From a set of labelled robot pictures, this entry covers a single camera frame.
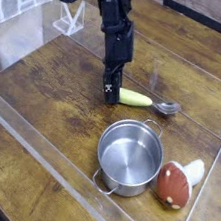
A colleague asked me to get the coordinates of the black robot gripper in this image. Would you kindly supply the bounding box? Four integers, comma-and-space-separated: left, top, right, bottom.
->
101, 0, 134, 105

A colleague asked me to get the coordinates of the green handled metal spoon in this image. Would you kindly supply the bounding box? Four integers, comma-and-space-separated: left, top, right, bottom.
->
119, 88, 181, 115

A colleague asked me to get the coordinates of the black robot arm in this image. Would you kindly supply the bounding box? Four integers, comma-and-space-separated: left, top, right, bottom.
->
97, 0, 134, 104

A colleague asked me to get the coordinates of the black strip on table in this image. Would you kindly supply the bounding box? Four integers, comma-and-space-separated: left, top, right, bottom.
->
162, 0, 221, 34

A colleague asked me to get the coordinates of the small steel pot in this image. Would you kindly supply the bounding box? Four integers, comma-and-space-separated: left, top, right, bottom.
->
92, 119, 164, 197

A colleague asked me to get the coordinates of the red plush mushroom toy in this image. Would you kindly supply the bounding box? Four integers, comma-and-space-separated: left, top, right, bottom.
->
156, 159, 205, 210

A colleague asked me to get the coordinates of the clear acrylic front barrier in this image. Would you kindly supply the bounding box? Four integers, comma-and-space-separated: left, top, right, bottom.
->
0, 96, 134, 221

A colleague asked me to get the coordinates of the clear acrylic triangle bracket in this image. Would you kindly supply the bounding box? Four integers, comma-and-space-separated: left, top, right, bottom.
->
52, 1, 86, 36

